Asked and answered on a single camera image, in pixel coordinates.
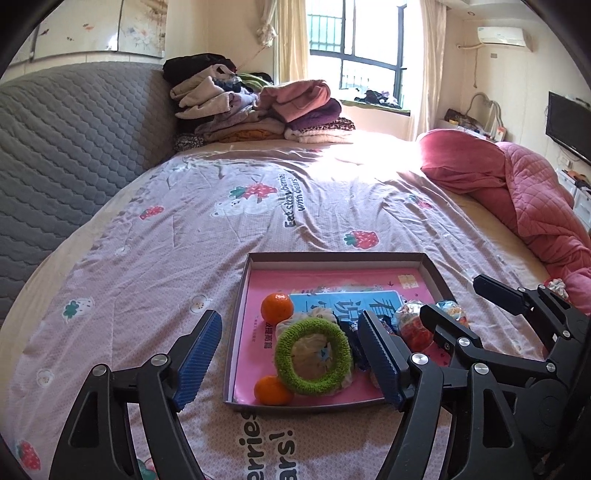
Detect grey quilted headboard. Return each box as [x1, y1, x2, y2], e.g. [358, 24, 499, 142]
[0, 62, 178, 315]

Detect pink pillow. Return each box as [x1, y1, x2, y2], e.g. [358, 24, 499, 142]
[418, 129, 509, 195]

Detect black wall television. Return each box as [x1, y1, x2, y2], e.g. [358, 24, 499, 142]
[546, 91, 591, 164]

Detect barred window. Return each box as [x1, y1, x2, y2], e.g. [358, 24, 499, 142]
[307, 0, 407, 109]

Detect dark blue snack packet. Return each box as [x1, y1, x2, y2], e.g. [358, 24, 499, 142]
[339, 320, 372, 372]

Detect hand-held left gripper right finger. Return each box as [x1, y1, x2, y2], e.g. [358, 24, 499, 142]
[358, 310, 536, 480]

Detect pile of folded clothes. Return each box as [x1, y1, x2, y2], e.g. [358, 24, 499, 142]
[163, 53, 356, 152]

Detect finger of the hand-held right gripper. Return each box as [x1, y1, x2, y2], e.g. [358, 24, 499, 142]
[473, 274, 573, 352]
[419, 304, 557, 388]

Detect pink quilted blanket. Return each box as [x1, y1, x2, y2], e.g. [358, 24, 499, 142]
[466, 141, 591, 315]

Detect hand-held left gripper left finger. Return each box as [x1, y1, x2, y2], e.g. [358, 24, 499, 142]
[48, 309, 223, 480]

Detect orange tangerine with stem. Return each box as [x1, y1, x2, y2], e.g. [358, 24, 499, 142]
[254, 375, 294, 406]

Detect red candy bag blue top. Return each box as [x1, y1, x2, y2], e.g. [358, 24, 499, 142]
[436, 300, 471, 329]

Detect white mesh drawstring pouch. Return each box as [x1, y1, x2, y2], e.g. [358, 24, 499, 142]
[288, 310, 355, 386]

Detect white air conditioner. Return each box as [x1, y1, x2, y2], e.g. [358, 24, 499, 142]
[478, 26, 527, 48]

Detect cream curtain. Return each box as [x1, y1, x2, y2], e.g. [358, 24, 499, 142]
[272, 0, 309, 86]
[411, 0, 446, 141]

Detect pink and blue book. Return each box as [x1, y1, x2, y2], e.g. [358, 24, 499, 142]
[233, 268, 439, 407]

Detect strawberry bear printed bed sheet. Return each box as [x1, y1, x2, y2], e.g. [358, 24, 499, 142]
[0, 138, 591, 480]

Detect green fuzzy ring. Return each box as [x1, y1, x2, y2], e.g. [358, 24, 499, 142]
[275, 318, 354, 396]

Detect shallow grey cardboard box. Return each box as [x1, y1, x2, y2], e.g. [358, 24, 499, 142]
[223, 251, 455, 409]

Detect white drawer cabinet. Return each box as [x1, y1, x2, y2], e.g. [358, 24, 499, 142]
[556, 168, 591, 232]

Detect white flower printed wardrobe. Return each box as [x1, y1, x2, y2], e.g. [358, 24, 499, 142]
[9, 0, 167, 63]

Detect dark clothes on windowsill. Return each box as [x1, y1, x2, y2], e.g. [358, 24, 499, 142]
[353, 90, 400, 109]

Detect red candy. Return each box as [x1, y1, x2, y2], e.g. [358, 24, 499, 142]
[392, 302, 435, 352]

